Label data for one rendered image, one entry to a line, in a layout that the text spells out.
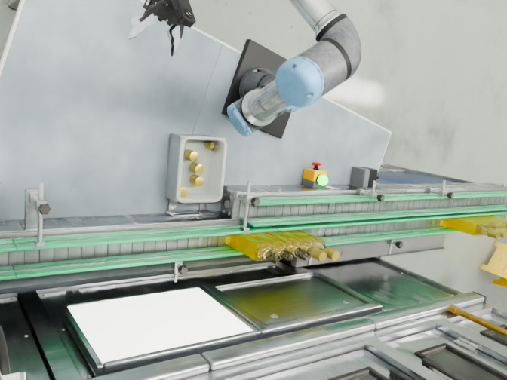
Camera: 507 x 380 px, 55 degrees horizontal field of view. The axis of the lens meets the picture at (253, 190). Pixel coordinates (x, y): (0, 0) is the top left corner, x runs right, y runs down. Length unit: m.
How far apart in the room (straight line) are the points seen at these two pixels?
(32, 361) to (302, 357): 0.64
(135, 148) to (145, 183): 0.12
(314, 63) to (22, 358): 0.95
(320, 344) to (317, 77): 0.70
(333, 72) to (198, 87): 0.64
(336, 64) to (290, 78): 0.11
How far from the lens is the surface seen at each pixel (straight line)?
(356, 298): 1.67
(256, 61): 1.79
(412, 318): 1.64
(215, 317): 1.39
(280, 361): 1.27
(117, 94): 1.59
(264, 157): 1.88
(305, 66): 1.17
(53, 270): 1.43
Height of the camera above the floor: 2.26
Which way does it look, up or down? 54 degrees down
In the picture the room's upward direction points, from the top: 110 degrees clockwise
